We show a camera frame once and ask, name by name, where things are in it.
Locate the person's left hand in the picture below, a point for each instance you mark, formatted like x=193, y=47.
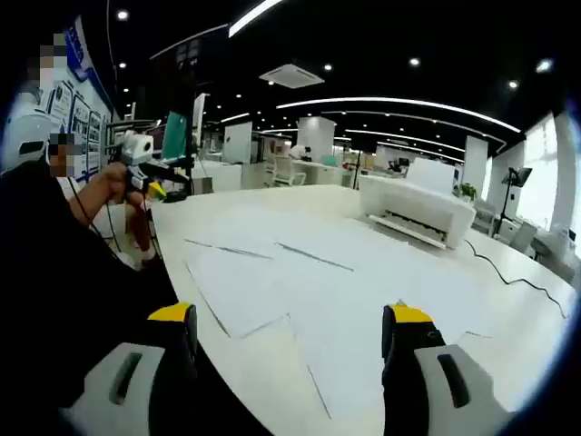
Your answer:
x=109, y=184

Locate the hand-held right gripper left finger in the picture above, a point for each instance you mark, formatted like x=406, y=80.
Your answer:
x=95, y=399

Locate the green board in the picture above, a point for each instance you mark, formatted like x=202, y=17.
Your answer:
x=174, y=136

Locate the stack of white printing papers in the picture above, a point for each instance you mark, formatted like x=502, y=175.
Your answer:
x=318, y=295

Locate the black tablet on tripod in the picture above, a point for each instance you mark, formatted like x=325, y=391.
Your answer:
x=519, y=175

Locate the ceiling air conditioner vent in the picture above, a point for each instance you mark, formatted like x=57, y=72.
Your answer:
x=290, y=76

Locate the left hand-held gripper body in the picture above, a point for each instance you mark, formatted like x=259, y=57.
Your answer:
x=136, y=150

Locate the potted green plant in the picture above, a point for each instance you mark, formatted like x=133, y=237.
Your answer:
x=467, y=191

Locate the white printer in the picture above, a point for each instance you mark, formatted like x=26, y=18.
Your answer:
x=408, y=200

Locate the white chest-worn device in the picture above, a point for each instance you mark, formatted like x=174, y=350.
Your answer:
x=27, y=131

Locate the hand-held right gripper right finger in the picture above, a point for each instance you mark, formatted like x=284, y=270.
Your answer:
x=481, y=397

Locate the white office chair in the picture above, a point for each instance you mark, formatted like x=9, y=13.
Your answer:
x=288, y=170

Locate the white counter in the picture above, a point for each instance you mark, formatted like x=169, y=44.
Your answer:
x=222, y=177

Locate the white table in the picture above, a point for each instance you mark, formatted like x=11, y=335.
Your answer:
x=272, y=200

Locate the long ceiling light strip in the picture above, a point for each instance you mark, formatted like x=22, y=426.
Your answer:
x=252, y=16

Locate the window with white blinds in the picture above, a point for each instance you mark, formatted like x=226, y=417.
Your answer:
x=544, y=172

